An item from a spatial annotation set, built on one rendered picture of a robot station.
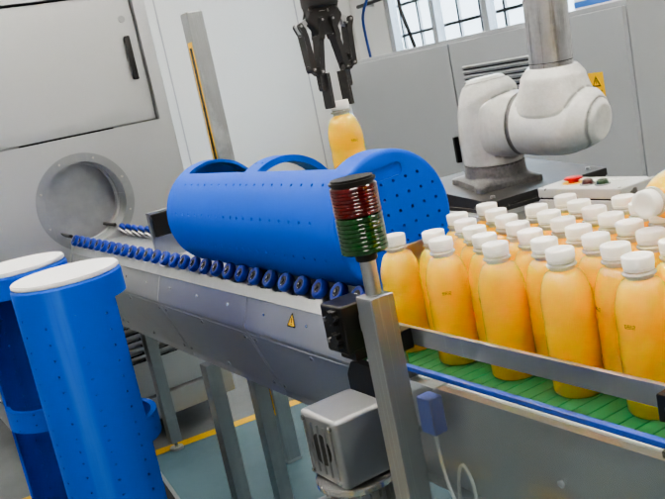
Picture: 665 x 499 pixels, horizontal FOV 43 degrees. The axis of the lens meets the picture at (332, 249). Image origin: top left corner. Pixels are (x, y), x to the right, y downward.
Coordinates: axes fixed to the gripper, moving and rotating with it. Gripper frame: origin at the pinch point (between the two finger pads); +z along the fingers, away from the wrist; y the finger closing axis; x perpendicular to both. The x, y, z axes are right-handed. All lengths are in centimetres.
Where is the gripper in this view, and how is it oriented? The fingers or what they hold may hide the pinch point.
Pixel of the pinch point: (336, 89)
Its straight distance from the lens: 174.5
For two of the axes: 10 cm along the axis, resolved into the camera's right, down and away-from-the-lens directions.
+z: 2.0, 9.6, 1.8
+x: 5.3, 0.5, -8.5
